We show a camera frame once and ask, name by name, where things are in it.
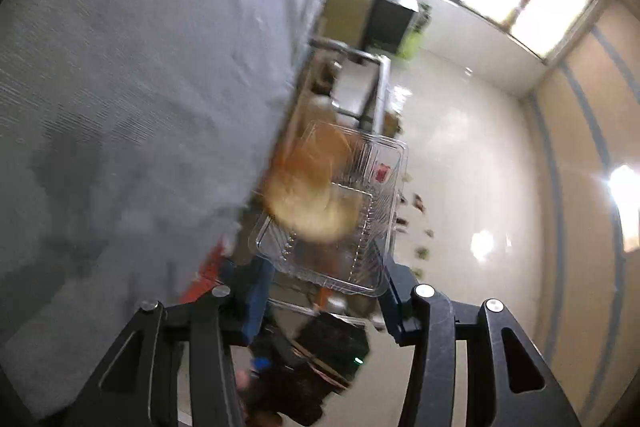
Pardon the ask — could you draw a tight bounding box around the red plastic basket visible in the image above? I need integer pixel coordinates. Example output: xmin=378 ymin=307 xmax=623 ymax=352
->
xmin=182 ymin=241 xmax=241 ymax=304

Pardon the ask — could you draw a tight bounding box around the metal shelf rack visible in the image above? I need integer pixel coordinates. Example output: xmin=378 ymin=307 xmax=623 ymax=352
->
xmin=295 ymin=36 xmax=394 ymax=134

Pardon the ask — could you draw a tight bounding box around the grey tablecloth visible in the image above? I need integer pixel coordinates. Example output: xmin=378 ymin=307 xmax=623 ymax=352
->
xmin=0 ymin=0 xmax=351 ymax=423

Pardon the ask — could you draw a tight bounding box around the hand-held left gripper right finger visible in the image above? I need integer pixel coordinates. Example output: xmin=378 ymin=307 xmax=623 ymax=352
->
xmin=382 ymin=254 xmax=547 ymax=427

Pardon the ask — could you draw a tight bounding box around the yellow-green bag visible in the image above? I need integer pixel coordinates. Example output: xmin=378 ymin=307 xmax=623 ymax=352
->
xmin=399 ymin=6 xmax=432 ymax=61

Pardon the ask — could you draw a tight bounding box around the clear plastic tray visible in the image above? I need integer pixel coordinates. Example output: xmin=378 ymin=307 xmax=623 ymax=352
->
xmin=248 ymin=119 xmax=409 ymax=299

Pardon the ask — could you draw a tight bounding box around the tan round food piece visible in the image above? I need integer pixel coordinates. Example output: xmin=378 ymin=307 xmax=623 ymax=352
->
xmin=262 ymin=122 xmax=359 ymax=243

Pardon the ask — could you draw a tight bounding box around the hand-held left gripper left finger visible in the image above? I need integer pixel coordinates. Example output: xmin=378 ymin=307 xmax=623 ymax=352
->
xmin=97 ymin=257 xmax=275 ymax=427

